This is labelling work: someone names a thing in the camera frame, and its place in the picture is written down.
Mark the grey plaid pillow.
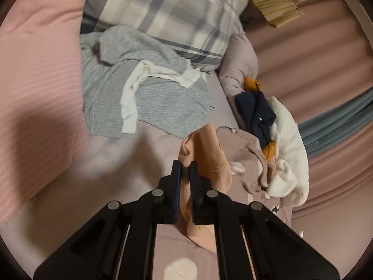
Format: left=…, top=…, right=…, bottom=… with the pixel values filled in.
left=80, top=0, right=243, bottom=71

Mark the white small cloth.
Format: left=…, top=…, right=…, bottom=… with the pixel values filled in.
left=120, top=60, right=212, bottom=138

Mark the pink curtain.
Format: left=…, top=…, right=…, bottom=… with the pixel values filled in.
left=242, top=0, right=372, bottom=276

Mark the navy blue garment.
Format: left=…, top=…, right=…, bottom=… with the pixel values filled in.
left=235, top=90, right=276, bottom=149

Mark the mauve polka dot blanket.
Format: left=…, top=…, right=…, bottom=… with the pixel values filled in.
left=153, top=127, right=291, bottom=279

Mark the pink striped garment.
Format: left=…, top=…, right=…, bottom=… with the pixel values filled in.
left=1, top=0, right=87, bottom=224

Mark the grey striped garment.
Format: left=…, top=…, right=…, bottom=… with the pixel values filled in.
left=80, top=26, right=213, bottom=138

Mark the mustard orange garment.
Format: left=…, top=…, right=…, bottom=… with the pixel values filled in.
left=243, top=77, right=276, bottom=162

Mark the white fluffy fleece garment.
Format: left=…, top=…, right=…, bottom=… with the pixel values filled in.
left=266, top=97, right=309, bottom=207

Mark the teal curtain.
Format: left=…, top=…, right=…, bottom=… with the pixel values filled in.
left=298, top=88, right=372, bottom=159

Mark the mauve pillow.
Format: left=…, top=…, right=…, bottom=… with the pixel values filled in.
left=218, top=34, right=259, bottom=129

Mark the peach cartoon print baby garment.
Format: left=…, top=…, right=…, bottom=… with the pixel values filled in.
left=178, top=124, right=232, bottom=253

